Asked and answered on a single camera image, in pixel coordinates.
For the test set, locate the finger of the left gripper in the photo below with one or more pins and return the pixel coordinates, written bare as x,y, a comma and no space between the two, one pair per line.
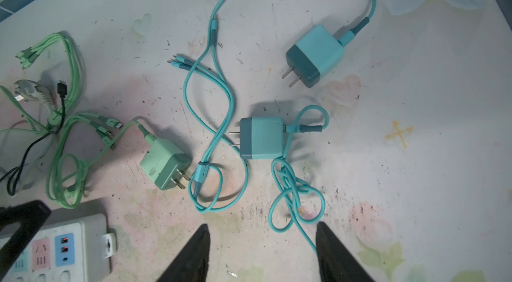
30,216

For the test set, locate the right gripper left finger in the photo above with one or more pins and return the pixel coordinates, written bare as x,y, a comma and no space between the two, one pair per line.
192,262

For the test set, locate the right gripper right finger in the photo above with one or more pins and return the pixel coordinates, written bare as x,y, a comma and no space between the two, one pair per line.
336,263

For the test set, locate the white power strip coloured sockets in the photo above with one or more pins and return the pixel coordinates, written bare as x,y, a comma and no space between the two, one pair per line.
74,250

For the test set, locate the green charger plug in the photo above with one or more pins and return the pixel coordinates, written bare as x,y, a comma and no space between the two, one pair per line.
165,164

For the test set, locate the white charger with black cable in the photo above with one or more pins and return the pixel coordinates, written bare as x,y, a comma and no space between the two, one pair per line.
28,90

